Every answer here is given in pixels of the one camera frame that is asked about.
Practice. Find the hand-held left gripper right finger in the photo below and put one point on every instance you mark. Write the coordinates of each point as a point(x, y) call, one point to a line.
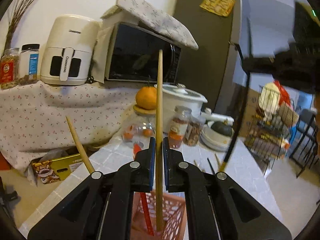
point(165, 165)

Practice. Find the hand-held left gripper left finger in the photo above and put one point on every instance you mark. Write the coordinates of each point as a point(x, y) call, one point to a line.
point(151, 165)

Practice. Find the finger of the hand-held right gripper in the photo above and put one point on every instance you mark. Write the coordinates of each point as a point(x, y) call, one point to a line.
point(257, 61)

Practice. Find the red chopstick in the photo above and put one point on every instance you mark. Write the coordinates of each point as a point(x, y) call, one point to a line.
point(146, 212)

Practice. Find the pink plastic utensil basket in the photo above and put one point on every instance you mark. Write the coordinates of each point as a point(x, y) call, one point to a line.
point(172, 212)

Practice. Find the long wooden chopstick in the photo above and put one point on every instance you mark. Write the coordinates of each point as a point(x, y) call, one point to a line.
point(159, 100)

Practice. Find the glass jar of red sauce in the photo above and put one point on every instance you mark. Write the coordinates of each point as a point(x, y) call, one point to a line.
point(179, 127)

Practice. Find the glass jar with wooden lid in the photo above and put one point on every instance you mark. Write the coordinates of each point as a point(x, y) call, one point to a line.
point(138, 126)

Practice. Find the jar of round snacks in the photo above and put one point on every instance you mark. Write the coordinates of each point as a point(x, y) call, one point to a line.
point(193, 132)

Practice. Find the brown cardboard box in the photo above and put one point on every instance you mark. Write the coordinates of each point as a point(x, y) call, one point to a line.
point(251, 105)

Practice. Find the dark chopstick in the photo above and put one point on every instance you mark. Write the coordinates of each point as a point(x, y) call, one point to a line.
point(211, 166)

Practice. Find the stack of white bowls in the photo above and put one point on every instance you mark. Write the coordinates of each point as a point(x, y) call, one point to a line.
point(215, 140)

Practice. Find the white cooker with glass lid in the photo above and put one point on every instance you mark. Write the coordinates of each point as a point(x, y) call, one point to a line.
point(185, 102)

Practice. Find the green squash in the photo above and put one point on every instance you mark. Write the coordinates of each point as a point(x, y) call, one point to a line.
point(222, 128)

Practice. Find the orange tangerine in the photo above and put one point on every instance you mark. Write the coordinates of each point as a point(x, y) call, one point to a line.
point(146, 97)

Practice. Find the white ladle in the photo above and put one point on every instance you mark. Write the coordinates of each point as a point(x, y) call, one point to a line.
point(216, 116)

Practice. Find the yellow printed packet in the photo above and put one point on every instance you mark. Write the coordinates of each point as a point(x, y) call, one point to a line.
point(217, 3)

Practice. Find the light wooden chopstick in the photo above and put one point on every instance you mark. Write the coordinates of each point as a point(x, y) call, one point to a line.
point(78, 145)

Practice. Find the black chair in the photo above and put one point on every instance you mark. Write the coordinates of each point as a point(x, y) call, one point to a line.
point(306, 140)

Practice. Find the yellow cardboard box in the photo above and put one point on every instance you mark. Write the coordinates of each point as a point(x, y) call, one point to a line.
point(56, 168)

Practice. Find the floral cloth cover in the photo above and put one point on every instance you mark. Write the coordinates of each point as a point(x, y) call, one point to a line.
point(155, 20)

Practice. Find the black microwave oven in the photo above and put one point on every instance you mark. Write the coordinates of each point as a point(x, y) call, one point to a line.
point(140, 55)

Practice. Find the floral tablecloth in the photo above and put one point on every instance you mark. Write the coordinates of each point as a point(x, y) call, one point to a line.
point(50, 120)

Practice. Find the white air fryer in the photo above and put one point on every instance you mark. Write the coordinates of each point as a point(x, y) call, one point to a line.
point(70, 50)

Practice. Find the black lid blue label jar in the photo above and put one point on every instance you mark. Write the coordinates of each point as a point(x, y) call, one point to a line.
point(29, 63)

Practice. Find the red label food jar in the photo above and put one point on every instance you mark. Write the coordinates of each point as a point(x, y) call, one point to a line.
point(9, 67)

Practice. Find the dried branches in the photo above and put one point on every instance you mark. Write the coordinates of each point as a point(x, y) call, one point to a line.
point(21, 10)

